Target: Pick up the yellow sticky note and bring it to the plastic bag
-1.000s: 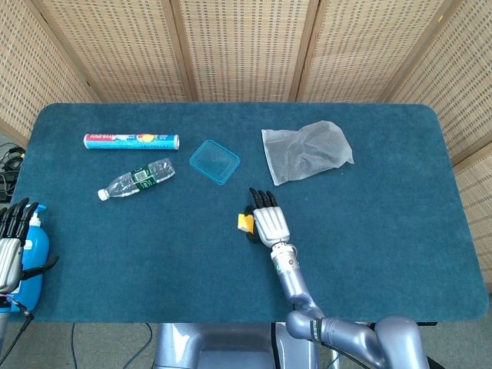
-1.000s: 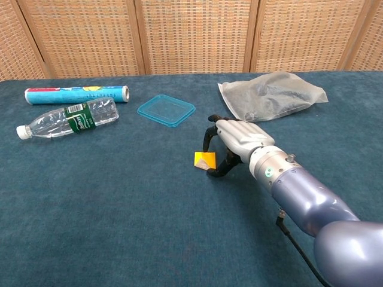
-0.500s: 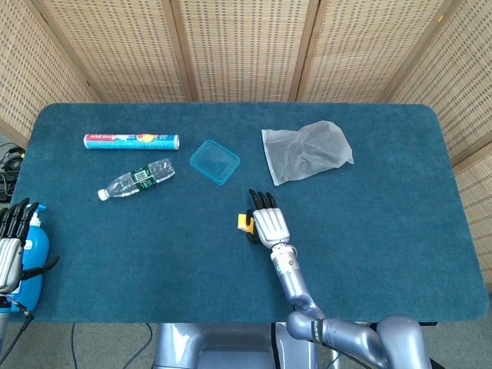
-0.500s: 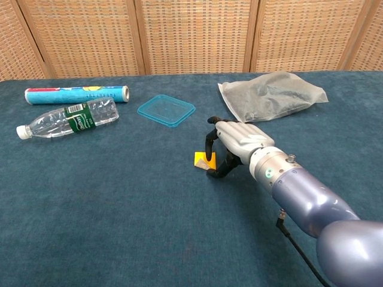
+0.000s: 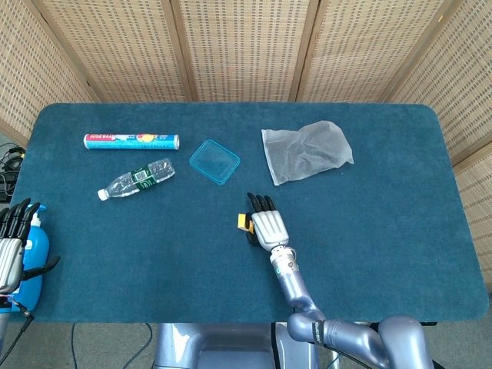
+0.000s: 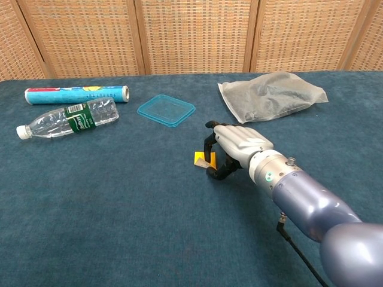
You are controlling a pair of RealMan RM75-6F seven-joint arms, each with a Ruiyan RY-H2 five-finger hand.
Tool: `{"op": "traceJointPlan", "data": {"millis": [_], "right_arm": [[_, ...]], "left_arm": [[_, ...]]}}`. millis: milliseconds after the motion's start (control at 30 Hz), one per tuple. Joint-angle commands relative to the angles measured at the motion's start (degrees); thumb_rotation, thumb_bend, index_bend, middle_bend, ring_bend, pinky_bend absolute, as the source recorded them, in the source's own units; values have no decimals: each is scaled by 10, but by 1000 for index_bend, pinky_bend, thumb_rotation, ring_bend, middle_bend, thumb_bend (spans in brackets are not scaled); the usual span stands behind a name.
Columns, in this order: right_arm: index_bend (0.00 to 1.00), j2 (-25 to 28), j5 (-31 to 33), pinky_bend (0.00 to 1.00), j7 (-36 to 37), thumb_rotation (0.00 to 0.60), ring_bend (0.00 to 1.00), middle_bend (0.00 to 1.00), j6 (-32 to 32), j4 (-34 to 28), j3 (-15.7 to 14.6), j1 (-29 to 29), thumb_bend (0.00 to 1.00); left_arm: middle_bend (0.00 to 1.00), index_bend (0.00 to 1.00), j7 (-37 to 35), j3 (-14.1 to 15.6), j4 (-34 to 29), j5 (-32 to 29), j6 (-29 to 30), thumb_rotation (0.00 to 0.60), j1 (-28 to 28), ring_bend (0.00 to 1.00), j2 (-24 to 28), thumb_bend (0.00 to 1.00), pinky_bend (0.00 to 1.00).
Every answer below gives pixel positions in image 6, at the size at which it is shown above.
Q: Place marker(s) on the small yellow object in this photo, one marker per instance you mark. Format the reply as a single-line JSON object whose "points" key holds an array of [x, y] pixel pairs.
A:
{"points": [[213, 158]]}

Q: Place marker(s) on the blue food bag roll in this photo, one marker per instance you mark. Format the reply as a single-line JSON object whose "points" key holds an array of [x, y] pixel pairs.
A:
{"points": [[74, 94]]}

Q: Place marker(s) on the clear plastic water bottle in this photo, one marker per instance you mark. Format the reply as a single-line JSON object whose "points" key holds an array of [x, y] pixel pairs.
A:
{"points": [[57, 122]]}

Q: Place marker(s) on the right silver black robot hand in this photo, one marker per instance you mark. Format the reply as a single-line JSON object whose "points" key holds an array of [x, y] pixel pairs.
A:
{"points": [[242, 143]]}

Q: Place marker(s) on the translucent plastic bag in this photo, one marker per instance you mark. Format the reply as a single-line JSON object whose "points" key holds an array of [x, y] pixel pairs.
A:
{"points": [[275, 98]]}

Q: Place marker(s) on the woven bamboo folding screen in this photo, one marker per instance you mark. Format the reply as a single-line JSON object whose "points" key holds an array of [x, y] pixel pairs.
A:
{"points": [[194, 36]]}

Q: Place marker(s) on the blue velvet table cover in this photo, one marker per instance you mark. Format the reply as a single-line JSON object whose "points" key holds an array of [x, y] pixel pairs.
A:
{"points": [[119, 224]]}

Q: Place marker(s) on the blue transparent container lid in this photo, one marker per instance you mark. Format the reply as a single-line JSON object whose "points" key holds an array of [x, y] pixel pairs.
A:
{"points": [[166, 110]]}

